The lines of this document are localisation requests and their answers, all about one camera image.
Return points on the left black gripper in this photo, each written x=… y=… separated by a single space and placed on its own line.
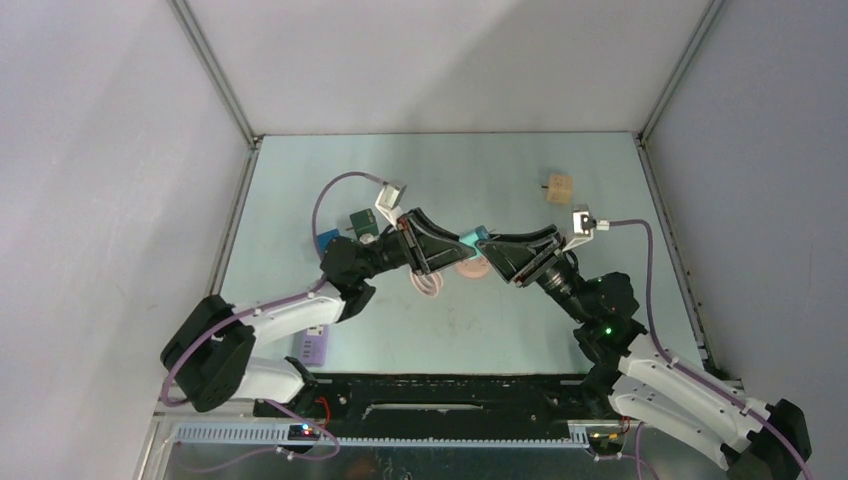
x=430 y=251

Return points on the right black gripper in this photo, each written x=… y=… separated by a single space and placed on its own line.
x=512 y=258

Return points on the teal USB charger plug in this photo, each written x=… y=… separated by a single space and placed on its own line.
x=472 y=237

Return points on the beige cube socket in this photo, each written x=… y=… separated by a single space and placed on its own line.
x=559 y=189

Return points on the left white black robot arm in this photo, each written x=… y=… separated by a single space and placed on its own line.
x=213 y=357

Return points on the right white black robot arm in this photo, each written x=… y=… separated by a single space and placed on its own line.
x=641 y=378

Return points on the pink round power strip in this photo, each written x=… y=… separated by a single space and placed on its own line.
x=474 y=268

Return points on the dark green cube socket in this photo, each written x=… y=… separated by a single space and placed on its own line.
x=363 y=222

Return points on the blue cube socket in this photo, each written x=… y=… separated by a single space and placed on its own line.
x=323 y=240

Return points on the purple power strip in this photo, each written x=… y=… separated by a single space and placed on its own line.
x=311 y=345

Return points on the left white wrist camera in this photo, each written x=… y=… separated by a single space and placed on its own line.
x=388 y=201

